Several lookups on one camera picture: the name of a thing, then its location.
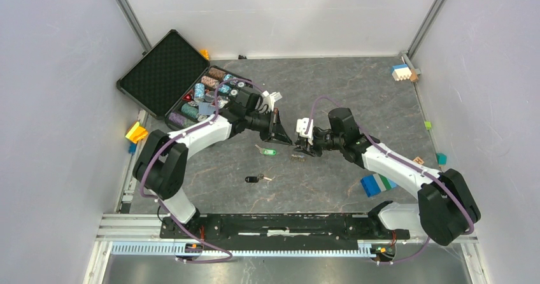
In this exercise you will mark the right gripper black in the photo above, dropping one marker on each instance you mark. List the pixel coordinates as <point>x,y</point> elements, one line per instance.
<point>309,149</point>

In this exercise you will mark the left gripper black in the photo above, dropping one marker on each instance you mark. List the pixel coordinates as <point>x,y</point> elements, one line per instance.
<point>279,133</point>

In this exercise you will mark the key with green tag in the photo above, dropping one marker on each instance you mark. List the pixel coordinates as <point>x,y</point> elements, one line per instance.
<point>266,151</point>

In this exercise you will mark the keyring with bunch of keys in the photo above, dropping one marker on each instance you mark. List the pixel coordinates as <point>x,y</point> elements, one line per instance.
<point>298,158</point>

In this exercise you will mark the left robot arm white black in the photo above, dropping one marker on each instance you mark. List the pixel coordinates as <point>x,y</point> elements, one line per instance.
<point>161,165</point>

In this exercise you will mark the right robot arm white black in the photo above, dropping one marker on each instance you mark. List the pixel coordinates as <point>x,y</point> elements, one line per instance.
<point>445,209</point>

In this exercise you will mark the key with black tag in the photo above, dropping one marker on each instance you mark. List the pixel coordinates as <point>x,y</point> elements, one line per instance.
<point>258,178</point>

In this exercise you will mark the blue card in case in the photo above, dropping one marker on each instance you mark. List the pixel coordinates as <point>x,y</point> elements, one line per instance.
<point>207,109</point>

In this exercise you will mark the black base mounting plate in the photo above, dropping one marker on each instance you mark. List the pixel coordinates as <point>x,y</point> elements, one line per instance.
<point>293,231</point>

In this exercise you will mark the wooden letter cube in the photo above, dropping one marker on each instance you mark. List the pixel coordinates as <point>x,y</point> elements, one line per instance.
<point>419,160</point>

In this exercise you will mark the white blue toy brick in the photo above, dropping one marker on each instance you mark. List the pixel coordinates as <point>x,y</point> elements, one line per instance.
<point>401,72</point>

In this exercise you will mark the orange block behind case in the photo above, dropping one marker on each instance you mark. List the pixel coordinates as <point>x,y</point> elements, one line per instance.
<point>205,54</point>

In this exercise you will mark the black poker chip case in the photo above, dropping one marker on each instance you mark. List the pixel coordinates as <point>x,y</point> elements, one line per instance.
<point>170,80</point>

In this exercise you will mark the teal cube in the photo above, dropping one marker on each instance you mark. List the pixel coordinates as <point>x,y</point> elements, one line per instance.
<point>441,158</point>

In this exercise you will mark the yellow orange toy block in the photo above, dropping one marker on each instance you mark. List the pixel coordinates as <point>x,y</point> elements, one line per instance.
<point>136,133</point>

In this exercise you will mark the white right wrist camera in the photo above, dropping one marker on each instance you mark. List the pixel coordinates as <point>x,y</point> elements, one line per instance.
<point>304,131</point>

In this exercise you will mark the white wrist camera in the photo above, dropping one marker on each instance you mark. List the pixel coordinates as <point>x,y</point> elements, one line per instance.
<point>304,131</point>
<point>268,101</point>

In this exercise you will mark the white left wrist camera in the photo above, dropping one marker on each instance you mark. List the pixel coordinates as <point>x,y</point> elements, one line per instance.
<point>268,101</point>

